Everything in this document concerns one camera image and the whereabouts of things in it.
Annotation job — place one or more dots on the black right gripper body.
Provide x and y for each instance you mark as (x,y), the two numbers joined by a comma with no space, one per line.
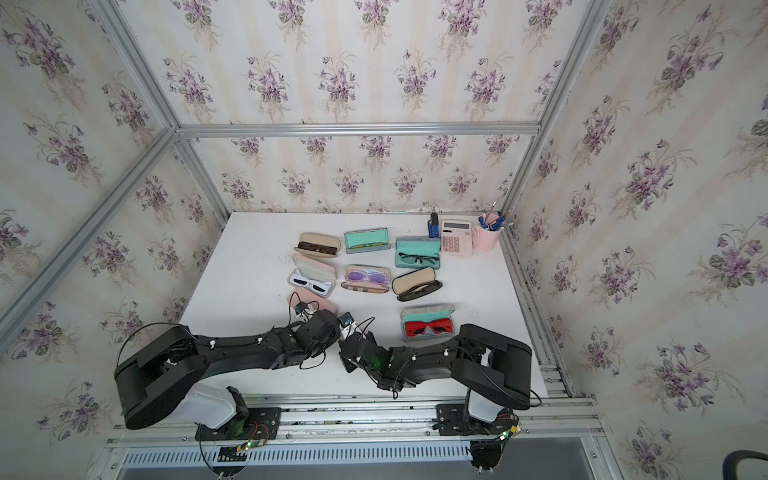
(347,366)

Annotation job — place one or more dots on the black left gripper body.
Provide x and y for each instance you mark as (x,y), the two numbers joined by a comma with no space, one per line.
(320,349)

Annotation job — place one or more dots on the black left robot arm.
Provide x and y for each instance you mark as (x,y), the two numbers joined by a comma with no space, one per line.
(153,381)

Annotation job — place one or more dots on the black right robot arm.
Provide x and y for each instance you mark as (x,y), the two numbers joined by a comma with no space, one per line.
(495,367)

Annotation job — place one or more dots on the pink case white sunglasses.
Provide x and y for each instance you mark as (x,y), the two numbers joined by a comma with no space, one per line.
(315,269)

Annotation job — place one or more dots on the grey case red sunglasses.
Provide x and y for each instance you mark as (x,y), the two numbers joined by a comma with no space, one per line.
(427,313)

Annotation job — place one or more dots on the plaid case purple glasses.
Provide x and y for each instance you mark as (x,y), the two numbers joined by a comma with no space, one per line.
(366,279)

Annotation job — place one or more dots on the beige case black glasses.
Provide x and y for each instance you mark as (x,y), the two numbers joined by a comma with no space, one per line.
(416,284)

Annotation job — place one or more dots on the beige case brown glasses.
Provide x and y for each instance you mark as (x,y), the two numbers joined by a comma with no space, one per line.
(318,245)

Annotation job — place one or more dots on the grey teal-lined glasses case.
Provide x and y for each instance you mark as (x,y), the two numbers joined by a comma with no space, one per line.
(363,241)

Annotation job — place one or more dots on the teal case black glasses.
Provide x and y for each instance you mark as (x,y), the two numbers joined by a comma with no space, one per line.
(417,253)

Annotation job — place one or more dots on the blue black stapler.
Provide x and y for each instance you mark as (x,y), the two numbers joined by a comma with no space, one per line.
(433,225)

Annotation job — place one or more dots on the pink calculator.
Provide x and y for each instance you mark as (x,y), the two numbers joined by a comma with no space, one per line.
(456,237)

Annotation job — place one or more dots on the pink pen cup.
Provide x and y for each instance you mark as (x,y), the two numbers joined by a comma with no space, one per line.
(484,239)

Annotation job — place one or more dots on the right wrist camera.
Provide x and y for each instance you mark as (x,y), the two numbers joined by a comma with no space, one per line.
(346,320)

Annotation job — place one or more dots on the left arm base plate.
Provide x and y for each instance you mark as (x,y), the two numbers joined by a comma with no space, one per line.
(258,424)

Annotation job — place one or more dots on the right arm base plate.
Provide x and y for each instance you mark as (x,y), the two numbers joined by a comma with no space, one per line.
(453,419)

